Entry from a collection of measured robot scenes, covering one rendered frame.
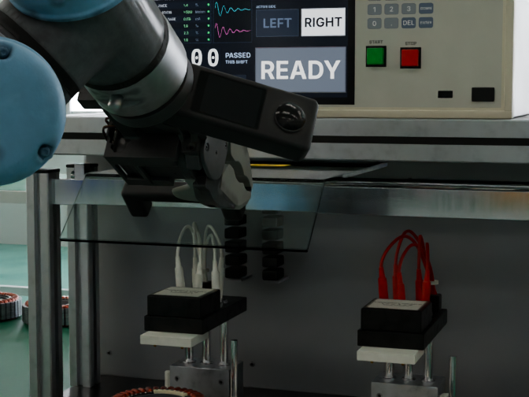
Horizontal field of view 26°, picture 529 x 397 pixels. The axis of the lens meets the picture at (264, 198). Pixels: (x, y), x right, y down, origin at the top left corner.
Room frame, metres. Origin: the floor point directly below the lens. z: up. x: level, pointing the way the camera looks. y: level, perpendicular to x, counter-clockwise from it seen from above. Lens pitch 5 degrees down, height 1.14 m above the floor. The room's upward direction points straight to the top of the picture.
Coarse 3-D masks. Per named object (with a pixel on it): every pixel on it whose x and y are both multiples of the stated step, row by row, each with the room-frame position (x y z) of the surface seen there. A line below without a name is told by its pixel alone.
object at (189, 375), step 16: (176, 368) 1.32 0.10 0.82; (192, 368) 1.31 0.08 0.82; (208, 368) 1.31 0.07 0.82; (224, 368) 1.31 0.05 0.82; (240, 368) 1.33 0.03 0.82; (176, 384) 1.32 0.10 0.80; (192, 384) 1.31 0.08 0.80; (208, 384) 1.31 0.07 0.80; (224, 384) 1.30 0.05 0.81; (240, 384) 1.33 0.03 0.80
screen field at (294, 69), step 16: (256, 48) 1.30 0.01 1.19; (272, 48) 1.29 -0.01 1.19; (288, 48) 1.28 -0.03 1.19; (304, 48) 1.28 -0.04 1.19; (320, 48) 1.27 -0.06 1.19; (336, 48) 1.27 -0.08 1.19; (256, 64) 1.30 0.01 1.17; (272, 64) 1.29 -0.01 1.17; (288, 64) 1.28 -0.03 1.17; (304, 64) 1.28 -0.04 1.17; (320, 64) 1.27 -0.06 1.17; (336, 64) 1.27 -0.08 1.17; (256, 80) 1.30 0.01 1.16; (272, 80) 1.29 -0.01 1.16; (288, 80) 1.28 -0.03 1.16; (304, 80) 1.28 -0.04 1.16; (320, 80) 1.27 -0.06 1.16; (336, 80) 1.27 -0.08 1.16
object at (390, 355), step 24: (384, 312) 1.16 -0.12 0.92; (408, 312) 1.16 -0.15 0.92; (432, 312) 1.27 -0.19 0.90; (360, 336) 1.17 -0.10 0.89; (384, 336) 1.16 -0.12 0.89; (408, 336) 1.16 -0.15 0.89; (432, 336) 1.20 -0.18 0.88; (360, 360) 1.15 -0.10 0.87; (384, 360) 1.14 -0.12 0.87; (408, 360) 1.13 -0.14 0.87; (432, 360) 1.25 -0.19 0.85
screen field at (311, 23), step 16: (256, 16) 1.30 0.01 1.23; (272, 16) 1.29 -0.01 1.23; (288, 16) 1.28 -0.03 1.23; (304, 16) 1.28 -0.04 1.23; (320, 16) 1.27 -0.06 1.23; (336, 16) 1.27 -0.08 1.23; (256, 32) 1.30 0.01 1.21; (272, 32) 1.29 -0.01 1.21; (288, 32) 1.28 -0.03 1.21; (304, 32) 1.28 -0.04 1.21; (320, 32) 1.27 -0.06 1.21; (336, 32) 1.27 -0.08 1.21
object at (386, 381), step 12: (384, 372) 1.29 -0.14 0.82; (372, 384) 1.24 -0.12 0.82; (384, 384) 1.24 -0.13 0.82; (396, 384) 1.24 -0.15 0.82; (408, 384) 1.23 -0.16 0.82; (420, 384) 1.23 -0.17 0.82; (432, 384) 1.23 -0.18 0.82; (444, 384) 1.26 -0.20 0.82; (372, 396) 1.24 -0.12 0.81; (384, 396) 1.24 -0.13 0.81; (396, 396) 1.24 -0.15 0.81; (408, 396) 1.23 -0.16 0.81; (420, 396) 1.23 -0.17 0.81; (432, 396) 1.22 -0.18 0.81
